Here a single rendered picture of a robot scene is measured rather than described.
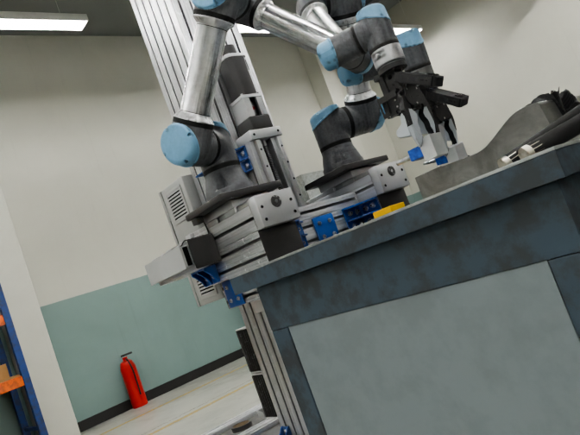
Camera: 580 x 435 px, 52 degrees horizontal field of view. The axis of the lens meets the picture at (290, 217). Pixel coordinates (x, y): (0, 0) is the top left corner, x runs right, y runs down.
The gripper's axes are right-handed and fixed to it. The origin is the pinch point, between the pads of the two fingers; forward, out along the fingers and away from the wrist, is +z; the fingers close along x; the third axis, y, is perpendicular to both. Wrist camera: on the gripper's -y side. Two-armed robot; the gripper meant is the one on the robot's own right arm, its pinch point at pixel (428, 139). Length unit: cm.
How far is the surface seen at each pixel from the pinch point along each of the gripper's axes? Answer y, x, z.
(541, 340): -37, 50, 38
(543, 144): -36.7, 27.9, 13.1
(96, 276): 539, -151, -49
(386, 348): -10, 50, 35
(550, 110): -23.2, -13.6, 4.3
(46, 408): 509, -54, 59
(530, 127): -19.2, -9.9, 6.4
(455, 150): 10.0, -26.4, 2.3
